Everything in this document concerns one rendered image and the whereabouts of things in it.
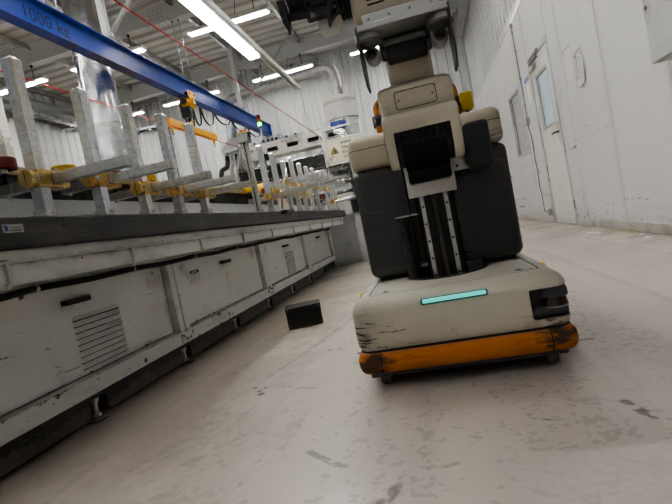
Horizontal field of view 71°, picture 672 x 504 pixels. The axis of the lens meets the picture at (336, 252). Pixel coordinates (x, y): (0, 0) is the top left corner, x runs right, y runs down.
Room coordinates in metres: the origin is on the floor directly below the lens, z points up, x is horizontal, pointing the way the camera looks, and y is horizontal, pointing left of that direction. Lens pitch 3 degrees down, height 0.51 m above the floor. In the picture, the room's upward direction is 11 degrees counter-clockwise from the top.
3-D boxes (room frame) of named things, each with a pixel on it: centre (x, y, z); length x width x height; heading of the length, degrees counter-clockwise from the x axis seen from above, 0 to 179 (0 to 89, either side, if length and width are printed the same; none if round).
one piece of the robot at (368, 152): (1.75, -0.39, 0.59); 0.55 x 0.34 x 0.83; 78
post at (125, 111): (1.85, 0.69, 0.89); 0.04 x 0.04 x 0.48; 78
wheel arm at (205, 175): (1.88, 0.63, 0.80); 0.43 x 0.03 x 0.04; 78
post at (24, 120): (1.36, 0.79, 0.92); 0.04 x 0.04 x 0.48; 78
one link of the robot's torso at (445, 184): (1.49, -0.40, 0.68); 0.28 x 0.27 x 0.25; 78
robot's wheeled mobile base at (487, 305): (1.66, -0.37, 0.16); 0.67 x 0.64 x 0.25; 168
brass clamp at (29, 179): (1.38, 0.78, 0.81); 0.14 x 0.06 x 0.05; 168
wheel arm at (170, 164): (1.63, 0.68, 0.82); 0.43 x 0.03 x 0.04; 78
